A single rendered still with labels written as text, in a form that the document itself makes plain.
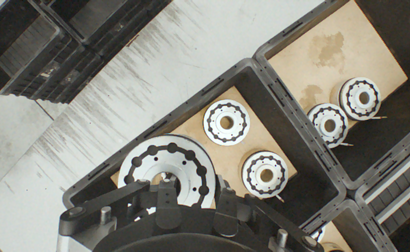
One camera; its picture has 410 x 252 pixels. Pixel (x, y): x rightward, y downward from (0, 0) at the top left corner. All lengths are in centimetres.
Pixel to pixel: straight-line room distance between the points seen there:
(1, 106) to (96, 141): 164
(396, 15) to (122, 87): 75
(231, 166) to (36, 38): 113
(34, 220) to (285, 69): 93
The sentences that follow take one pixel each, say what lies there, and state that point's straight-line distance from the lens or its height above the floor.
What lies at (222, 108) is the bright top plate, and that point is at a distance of 29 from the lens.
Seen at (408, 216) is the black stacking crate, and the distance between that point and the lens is 69.
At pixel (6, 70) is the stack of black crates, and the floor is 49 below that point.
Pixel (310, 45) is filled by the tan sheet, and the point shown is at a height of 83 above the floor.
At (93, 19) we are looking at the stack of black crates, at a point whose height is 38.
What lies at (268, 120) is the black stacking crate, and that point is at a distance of 31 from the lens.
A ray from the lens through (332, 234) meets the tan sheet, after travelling 53.
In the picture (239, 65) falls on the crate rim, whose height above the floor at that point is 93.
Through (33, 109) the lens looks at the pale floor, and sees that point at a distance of 190.
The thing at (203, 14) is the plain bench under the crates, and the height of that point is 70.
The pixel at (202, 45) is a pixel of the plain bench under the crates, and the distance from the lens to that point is 52.
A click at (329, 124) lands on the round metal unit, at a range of 42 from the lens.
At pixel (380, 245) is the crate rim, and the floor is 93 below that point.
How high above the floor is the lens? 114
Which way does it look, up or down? 89 degrees down
